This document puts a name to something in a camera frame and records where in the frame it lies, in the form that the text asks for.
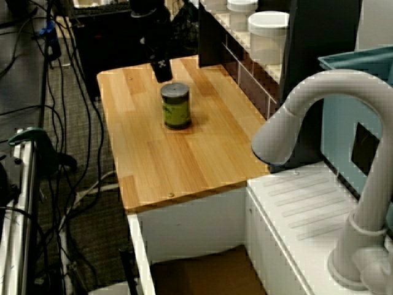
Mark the blue tape piece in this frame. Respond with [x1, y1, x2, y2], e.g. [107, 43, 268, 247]
[37, 19, 56, 36]

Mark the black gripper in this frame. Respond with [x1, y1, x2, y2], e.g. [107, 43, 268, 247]
[134, 10, 174, 84]

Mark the green labelled tin can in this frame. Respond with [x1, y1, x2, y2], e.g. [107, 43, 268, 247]
[160, 82, 192, 131]

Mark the white toy faucet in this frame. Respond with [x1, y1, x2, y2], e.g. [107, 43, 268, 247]
[251, 68, 393, 293]

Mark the black equipment box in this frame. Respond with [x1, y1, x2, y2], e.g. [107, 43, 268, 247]
[72, 7, 156, 100]

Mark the wooden countertop board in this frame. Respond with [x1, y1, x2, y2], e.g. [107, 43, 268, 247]
[96, 55, 273, 213]

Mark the black stand pole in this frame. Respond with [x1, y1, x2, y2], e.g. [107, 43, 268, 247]
[38, 0, 55, 131]

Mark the white plastic jar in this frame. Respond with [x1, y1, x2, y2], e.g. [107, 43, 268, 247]
[226, 0, 259, 32]
[247, 11, 290, 66]

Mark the white floor cable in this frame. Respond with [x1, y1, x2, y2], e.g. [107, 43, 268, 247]
[60, 170, 119, 222]

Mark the white sink with drainboard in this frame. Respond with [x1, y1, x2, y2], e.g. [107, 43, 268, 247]
[126, 162, 393, 295]

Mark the silver metal frame rail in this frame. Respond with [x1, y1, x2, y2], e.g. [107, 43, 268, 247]
[0, 131, 38, 295]

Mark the teal plastic bin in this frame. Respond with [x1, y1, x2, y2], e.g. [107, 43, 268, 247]
[317, 45, 393, 198]

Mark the black shelf frame with backsplash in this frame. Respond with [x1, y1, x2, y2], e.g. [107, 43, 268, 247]
[197, 0, 364, 170]

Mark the black cable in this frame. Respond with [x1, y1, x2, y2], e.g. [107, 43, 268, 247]
[61, 12, 107, 198]
[0, 103, 67, 154]
[0, 205, 64, 295]

